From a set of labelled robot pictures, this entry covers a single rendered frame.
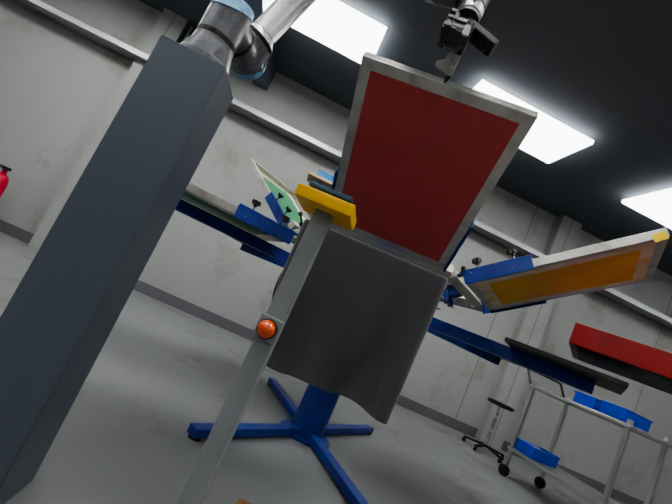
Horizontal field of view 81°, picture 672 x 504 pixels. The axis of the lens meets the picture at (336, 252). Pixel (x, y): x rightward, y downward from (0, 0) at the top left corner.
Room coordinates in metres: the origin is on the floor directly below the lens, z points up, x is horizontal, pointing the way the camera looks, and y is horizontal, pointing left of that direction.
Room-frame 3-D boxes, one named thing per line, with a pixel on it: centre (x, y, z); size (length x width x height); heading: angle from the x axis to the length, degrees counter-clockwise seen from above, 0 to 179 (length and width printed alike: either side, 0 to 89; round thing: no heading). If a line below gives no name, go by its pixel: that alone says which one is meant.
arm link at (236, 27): (1.06, 0.56, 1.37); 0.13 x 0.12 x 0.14; 169
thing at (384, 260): (1.11, -0.10, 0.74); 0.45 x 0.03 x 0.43; 82
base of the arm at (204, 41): (1.05, 0.56, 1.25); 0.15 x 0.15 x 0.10
